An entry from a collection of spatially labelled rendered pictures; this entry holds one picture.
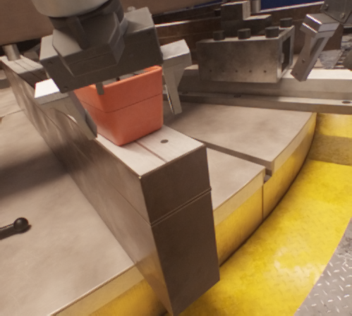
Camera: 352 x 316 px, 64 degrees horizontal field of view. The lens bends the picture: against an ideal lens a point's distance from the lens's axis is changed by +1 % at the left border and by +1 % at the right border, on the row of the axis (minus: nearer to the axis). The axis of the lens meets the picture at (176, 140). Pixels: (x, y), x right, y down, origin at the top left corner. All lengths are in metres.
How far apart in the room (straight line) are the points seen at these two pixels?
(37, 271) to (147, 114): 0.57
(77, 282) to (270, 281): 0.65
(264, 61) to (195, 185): 1.07
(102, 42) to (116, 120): 0.28
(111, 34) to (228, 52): 1.32
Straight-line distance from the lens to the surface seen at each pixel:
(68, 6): 0.29
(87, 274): 0.86
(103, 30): 0.27
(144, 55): 0.34
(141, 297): 0.98
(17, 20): 1.08
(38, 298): 0.88
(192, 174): 0.51
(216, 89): 1.74
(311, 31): 0.47
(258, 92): 1.65
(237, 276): 1.15
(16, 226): 1.08
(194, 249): 0.62
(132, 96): 0.52
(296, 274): 1.18
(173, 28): 2.71
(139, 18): 0.35
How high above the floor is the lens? 0.93
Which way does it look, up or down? 27 degrees down
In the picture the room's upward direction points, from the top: 9 degrees counter-clockwise
